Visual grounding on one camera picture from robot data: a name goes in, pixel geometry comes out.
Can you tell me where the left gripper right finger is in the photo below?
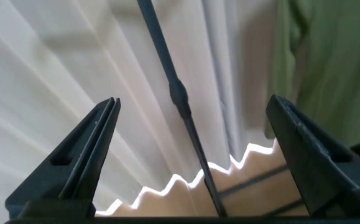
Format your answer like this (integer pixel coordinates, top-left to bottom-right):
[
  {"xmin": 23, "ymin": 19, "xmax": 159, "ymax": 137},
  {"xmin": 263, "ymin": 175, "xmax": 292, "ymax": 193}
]
[{"xmin": 265, "ymin": 94, "xmax": 360, "ymax": 217}]

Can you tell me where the beige curtain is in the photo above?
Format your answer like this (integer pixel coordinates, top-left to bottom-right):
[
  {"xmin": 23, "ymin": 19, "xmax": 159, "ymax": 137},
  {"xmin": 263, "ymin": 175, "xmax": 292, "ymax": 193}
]
[{"xmin": 0, "ymin": 0, "xmax": 280, "ymax": 224}]

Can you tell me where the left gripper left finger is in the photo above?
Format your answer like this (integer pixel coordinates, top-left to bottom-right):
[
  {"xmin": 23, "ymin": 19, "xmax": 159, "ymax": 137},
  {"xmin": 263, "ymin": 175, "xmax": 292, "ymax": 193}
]
[{"xmin": 4, "ymin": 97, "xmax": 121, "ymax": 218}]

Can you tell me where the green long-sleeved shirt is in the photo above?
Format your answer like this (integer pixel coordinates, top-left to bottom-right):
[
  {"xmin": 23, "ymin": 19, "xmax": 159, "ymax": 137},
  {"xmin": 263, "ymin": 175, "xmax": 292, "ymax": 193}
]
[{"xmin": 265, "ymin": 0, "xmax": 360, "ymax": 147}]

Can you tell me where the black clothes rack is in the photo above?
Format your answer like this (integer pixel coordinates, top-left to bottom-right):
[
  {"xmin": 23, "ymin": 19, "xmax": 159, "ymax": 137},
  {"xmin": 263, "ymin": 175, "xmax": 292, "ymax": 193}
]
[{"xmin": 136, "ymin": 0, "xmax": 305, "ymax": 218}]

